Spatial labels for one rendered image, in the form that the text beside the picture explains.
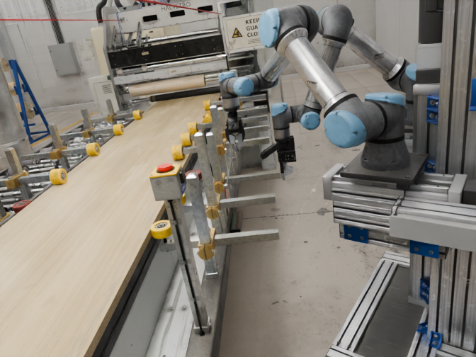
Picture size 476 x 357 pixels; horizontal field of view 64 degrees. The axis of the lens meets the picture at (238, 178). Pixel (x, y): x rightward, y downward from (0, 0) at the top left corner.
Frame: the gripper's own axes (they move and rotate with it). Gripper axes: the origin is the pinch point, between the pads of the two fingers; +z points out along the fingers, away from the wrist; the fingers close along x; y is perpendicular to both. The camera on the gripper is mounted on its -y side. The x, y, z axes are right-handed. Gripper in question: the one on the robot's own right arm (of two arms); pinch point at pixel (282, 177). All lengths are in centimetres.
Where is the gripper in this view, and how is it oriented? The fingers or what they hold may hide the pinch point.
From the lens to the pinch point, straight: 182.2
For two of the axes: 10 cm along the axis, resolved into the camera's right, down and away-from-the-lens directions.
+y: 9.9, -1.2, -1.0
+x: 0.5, -3.8, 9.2
